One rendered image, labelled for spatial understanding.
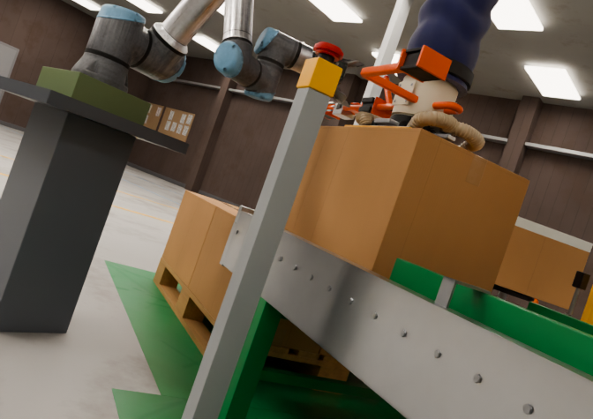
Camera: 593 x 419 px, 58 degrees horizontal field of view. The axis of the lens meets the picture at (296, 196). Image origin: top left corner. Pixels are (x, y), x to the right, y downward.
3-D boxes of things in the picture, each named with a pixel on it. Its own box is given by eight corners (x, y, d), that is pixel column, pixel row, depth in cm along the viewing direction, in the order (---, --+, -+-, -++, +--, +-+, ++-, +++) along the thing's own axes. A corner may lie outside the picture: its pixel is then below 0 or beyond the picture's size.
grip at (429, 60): (445, 80, 122) (452, 60, 122) (417, 65, 118) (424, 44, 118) (422, 83, 129) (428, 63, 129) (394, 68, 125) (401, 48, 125)
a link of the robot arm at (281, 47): (249, 56, 167) (259, 26, 167) (284, 72, 172) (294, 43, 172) (258, 52, 158) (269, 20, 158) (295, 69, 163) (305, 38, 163)
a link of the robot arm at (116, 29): (76, 46, 179) (93, -4, 179) (116, 66, 193) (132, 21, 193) (102, 49, 170) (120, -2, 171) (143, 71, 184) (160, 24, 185)
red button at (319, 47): (344, 69, 119) (350, 52, 119) (319, 56, 116) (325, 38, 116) (329, 71, 126) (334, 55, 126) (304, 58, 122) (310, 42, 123)
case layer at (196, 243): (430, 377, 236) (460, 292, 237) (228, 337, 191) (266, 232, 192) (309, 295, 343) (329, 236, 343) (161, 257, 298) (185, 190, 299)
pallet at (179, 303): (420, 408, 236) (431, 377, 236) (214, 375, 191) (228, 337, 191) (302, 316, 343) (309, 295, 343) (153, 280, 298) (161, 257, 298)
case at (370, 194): (483, 318, 145) (530, 180, 145) (366, 284, 128) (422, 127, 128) (366, 265, 199) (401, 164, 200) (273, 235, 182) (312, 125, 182)
